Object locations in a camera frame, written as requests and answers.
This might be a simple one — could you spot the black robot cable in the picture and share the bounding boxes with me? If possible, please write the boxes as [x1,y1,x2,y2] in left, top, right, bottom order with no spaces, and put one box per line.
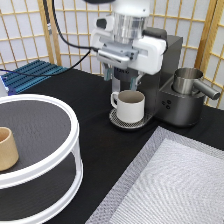
[0,0,99,77]

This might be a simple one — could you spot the steel milk frother jug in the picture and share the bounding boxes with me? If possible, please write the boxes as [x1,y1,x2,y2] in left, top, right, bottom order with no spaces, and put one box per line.
[173,68,220,100]

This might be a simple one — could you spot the black tablecloth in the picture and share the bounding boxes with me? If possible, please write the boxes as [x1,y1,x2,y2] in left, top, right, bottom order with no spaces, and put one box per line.
[19,68,224,224]

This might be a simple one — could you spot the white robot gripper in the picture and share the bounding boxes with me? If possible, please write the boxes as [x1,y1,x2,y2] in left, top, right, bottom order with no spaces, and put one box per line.
[91,16,166,91]

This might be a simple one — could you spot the white ceramic mug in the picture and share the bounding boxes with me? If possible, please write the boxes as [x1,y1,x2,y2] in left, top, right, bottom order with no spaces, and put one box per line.
[110,90,145,123]

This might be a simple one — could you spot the grey woven placemat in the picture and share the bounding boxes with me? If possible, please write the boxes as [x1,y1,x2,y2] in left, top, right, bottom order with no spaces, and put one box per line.
[85,127,224,224]

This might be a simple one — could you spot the grey coffee machine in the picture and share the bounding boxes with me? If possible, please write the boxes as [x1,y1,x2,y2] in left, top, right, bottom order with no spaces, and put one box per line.
[109,27,207,130]

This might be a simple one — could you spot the tan wooden cup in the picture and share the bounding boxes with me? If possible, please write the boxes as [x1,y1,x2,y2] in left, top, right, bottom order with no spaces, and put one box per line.
[0,127,19,171]

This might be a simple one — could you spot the white two-tier round shelf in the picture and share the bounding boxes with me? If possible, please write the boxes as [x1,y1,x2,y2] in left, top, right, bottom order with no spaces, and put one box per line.
[0,94,83,224]

